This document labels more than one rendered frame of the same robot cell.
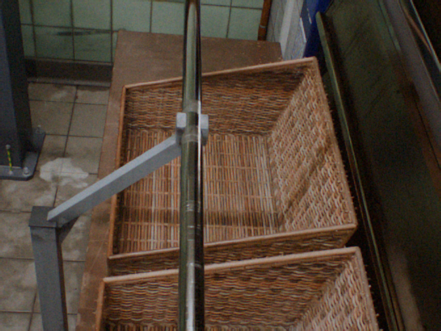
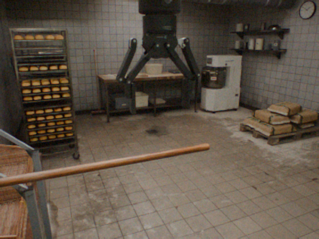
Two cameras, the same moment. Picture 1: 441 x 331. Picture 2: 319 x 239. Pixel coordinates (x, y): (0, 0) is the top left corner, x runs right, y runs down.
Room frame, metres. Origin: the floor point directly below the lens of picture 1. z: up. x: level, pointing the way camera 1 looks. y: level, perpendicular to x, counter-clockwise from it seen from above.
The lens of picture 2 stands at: (1.85, 0.60, 1.62)
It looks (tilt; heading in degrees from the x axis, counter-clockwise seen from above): 17 degrees down; 166
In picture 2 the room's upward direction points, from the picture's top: straight up
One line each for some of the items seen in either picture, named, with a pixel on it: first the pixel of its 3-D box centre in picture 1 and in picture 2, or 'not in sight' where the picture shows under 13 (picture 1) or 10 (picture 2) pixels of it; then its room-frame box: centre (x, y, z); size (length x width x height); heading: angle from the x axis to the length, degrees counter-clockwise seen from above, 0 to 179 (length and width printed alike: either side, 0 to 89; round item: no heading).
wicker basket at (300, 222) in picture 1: (220, 169); not in sight; (1.12, 0.00, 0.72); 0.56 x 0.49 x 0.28; 9
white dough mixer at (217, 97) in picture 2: not in sight; (218, 83); (-3.50, 3.54, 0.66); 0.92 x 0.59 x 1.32; 97
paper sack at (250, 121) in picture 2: not in sight; (261, 120); (-1.88, 3.58, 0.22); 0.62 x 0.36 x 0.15; 103
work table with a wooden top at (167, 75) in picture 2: not in sight; (148, 94); (-3.69, 1.88, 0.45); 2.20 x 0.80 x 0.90; 97
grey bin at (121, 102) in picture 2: not in sight; (119, 101); (-3.60, 1.19, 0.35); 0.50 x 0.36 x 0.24; 7
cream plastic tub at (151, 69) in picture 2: not in sight; (154, 69); (-3.79, 2.02, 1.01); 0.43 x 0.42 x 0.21; 97
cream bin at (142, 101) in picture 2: not in sight; (137, 99); (-3.65, 1.60, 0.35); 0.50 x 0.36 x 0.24; 9
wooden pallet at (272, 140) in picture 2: not in sight; (279, 129); (-1.74, 3.90, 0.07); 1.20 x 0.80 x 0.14; 97
